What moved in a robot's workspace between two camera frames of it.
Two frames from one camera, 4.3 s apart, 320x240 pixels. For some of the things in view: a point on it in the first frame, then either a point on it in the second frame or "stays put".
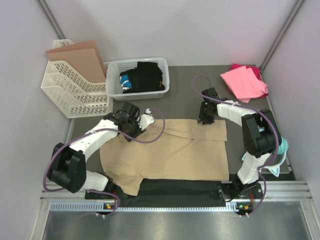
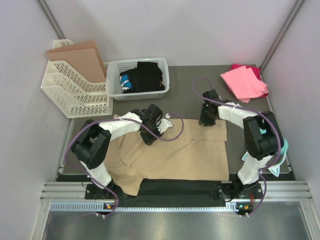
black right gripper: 202,118 stays put
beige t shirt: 188,150 stays put
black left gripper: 138,131 → 148,141
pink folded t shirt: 244,83 stays put
